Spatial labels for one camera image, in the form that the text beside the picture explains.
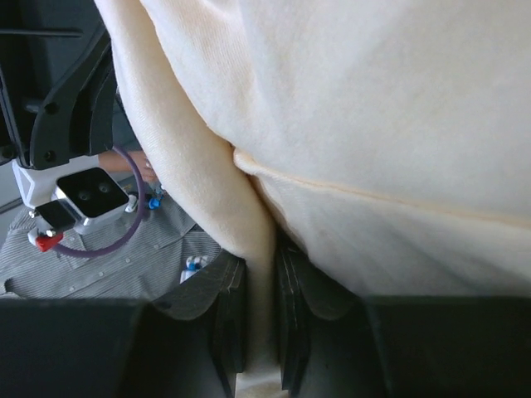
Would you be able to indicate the person in striped shirt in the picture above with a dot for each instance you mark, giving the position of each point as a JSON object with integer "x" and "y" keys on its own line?
{"x": 148, "y": 266}

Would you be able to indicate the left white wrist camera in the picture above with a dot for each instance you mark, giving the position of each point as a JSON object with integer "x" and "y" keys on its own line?
{"x": 78, "y": 196}

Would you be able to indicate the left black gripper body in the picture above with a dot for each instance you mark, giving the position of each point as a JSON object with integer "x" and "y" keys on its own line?
{"x": 57, "y": 83}

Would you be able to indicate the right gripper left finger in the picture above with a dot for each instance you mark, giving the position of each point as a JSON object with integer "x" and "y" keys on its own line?
{"x": 209, "y": 343}

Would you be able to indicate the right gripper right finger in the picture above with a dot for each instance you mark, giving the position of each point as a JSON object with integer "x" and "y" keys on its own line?
{"x": 326, "y": 342}

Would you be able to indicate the person's bare hand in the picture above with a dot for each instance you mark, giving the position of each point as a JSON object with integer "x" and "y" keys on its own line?
{"x": 144, "y": 166}

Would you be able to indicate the cream yellow t shirt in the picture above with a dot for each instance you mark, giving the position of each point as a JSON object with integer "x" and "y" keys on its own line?
{"x": 389, "y": 139}

